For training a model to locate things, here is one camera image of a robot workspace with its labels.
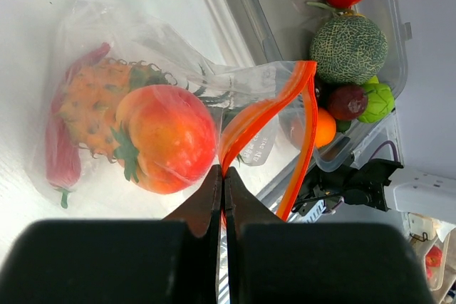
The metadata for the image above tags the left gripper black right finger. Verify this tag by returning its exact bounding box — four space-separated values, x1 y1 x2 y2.
223 168 433 303

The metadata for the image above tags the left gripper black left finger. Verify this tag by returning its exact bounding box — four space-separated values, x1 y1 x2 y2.
1 166 222 303

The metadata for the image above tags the clear orange zip top bag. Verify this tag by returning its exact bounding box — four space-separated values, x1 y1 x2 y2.
26 0 318 219

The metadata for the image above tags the red chili pepper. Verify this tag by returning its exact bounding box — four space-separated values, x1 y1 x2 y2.
45 43 110 209

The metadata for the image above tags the plastic pineapple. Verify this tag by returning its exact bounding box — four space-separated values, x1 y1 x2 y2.
56 57 243 169

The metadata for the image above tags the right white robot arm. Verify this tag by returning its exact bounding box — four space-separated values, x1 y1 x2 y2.
338 159 455 223

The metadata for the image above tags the clear plastic food bin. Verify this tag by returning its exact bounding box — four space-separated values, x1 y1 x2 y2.
208 0 409 173

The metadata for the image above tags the orange fruit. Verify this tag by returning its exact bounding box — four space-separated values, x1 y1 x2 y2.
315 108 336 149

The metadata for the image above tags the dark red apple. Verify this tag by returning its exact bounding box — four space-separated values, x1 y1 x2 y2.
326 85 368 121

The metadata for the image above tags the green lime apple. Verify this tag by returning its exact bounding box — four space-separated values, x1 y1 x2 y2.
358 83 395 123

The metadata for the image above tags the light green pear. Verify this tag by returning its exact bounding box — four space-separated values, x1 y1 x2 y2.
364 75 380 85

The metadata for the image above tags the green netted melon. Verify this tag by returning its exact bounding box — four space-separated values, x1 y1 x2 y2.
309 16 388 85

